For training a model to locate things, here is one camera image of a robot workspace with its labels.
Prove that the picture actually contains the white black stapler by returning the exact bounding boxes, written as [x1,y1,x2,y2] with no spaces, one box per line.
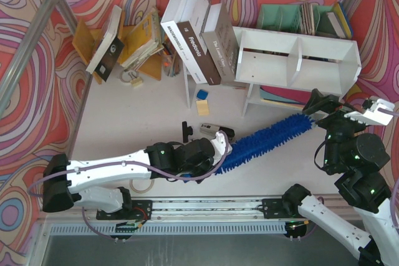
[199,123,235,139]

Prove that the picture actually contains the blue microfiber duster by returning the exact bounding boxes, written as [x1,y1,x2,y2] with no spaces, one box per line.
[215,113,315,175]

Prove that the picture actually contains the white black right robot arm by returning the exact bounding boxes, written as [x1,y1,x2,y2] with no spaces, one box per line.
[282,88,398,265]

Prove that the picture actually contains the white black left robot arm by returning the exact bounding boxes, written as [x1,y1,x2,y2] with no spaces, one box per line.
[42,136,226,213]

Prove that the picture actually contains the white wooden bookshelf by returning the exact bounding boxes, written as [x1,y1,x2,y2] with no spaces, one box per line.
[234,27,362,111]

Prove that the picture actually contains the magenta paper sheet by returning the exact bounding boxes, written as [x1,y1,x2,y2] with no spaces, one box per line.
[257,84,312,105]

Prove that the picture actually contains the black detached clip part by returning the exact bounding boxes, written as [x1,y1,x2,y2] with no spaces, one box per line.
[181,121,193,143]

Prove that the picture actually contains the yellow sticky note pad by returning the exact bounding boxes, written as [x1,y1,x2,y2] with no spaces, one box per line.
[196,100,209,116]

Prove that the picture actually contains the blue eraser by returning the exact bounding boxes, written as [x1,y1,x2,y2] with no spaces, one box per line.
[196,89,209,100]

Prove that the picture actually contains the blue yellow book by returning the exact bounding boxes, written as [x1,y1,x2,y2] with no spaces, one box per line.
[327,2,353,40]

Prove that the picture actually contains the wooden coasters stack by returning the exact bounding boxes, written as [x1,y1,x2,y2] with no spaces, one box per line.
[300,2,315,36]

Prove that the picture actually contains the green desk organizer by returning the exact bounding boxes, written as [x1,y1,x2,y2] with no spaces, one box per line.
[256,4,339,39]

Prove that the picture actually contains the clear pencil cup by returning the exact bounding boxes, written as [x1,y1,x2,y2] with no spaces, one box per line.
[161,42,181,77]

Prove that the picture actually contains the beige Lonely Ones book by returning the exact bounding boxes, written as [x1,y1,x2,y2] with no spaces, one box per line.
[202,2,239,85]

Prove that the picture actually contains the yellow worn book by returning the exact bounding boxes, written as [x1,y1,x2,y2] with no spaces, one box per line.
[120,7,163,71]

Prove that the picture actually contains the brown Fredonia book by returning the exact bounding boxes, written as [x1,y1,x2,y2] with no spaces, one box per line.
[178,0,221,85]

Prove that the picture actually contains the black white paperback book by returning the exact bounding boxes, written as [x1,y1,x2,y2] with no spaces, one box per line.
[86,5,124,82]

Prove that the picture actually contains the white Mademoiselle book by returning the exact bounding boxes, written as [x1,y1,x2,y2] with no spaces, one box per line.
[161,0,207,83]

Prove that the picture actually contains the yellow wooden book holder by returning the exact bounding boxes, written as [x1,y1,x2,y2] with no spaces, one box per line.
[72,6,164,83]

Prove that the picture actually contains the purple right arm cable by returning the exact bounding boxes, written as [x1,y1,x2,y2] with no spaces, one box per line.
[378,107,399,229]

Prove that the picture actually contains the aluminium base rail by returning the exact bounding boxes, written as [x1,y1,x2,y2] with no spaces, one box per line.
[42,197,327,240]

